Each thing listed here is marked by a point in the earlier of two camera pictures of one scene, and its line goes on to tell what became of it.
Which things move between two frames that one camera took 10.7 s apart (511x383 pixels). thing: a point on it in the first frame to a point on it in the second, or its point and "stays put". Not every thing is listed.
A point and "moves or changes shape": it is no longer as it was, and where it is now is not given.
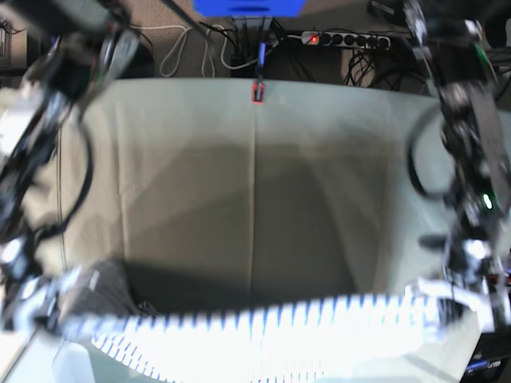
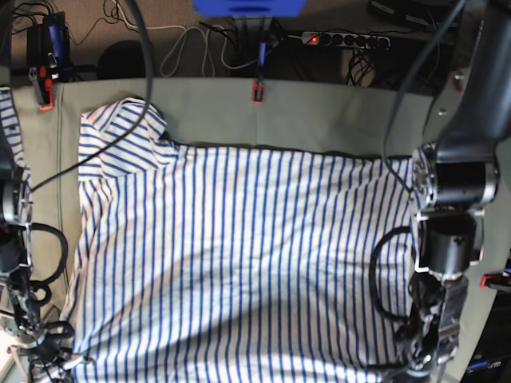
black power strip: x=345 y=39 stays put
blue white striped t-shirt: x=310 y=342 moves or changes shape
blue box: x=250 y=8 stays put
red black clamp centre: x=259 y=85 stays put
